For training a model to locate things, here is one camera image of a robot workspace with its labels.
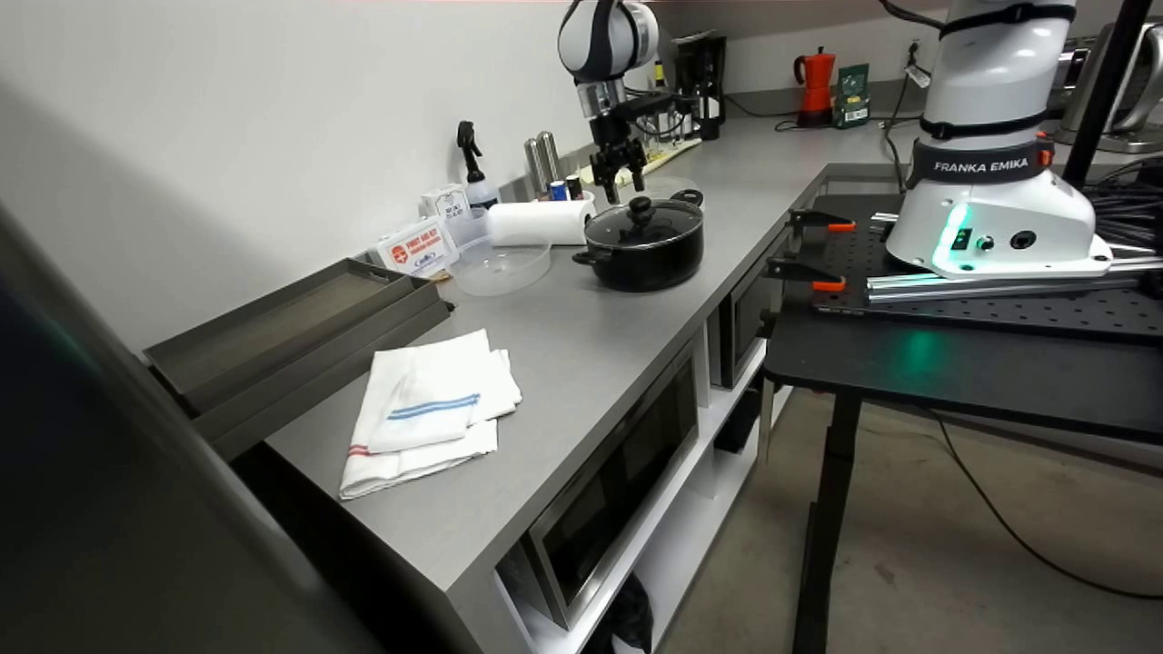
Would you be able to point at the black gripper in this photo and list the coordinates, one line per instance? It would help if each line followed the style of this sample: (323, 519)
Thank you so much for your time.
(618, 137)

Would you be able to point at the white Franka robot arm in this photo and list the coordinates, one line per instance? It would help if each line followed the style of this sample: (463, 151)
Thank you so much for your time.
(987, 146)

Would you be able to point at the black cooking pot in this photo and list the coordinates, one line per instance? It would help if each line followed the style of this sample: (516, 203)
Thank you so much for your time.
(648, 268)

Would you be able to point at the red moka pot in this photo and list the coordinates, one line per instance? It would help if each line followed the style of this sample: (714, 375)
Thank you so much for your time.
(815, 85)

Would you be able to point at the yellowish cloth mat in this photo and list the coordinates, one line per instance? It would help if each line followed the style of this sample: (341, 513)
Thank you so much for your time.
(674, 151)

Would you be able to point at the small jar with blue label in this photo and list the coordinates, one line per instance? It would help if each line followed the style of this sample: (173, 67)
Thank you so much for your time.
(559, 192)

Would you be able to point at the steel canister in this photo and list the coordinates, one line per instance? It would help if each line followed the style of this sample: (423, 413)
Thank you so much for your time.
(534, 169)
(552, 158)

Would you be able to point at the white paper towel roll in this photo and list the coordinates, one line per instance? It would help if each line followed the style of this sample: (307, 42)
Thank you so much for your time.
(539, 222)

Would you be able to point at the black coffee machine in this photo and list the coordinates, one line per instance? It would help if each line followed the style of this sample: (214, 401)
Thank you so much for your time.
(706, 76)

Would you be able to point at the spray bottle with black trigger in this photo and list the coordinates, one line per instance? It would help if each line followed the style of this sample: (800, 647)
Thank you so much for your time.
(476, 183)

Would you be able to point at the small clear plastic bowl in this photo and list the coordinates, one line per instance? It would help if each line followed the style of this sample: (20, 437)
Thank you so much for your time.
(495, 271)

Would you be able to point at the small white box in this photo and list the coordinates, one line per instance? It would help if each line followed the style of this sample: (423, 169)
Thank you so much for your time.
(444, 209)

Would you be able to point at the small black built-in appliance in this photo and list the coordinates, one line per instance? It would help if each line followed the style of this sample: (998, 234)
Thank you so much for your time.
(746, 323)

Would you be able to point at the orange and black clamp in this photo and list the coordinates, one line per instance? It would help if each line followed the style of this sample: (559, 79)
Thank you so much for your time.
(810, 280)
(824, 222)

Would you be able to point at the red and white box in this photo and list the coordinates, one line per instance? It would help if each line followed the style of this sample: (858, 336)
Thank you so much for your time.
(417, 249)

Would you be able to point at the green box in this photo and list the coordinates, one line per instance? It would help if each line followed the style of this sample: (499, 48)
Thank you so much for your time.
(852, 96)

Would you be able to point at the folded white cloth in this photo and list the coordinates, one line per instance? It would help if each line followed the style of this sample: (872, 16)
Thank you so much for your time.
(423, 406)

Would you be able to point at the black microwave oven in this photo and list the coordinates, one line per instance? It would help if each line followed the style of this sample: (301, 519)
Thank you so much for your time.
(618, 485)

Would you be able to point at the white shelf cabinet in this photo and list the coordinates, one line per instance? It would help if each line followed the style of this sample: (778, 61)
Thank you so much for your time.
(711, 512)

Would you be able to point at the dark grey tray box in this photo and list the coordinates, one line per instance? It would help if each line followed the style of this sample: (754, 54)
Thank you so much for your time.
(294, 334)

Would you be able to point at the black perforated robot table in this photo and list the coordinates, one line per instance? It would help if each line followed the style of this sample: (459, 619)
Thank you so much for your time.
(969, 365)

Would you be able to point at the black pole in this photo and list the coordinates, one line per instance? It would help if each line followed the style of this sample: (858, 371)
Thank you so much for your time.
(1105, 94)

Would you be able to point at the black refrigerator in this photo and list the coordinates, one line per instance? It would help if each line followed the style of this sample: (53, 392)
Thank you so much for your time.
(111, 512)

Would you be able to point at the aluminium rail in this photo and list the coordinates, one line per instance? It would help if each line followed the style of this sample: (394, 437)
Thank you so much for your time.
(1006, 278)

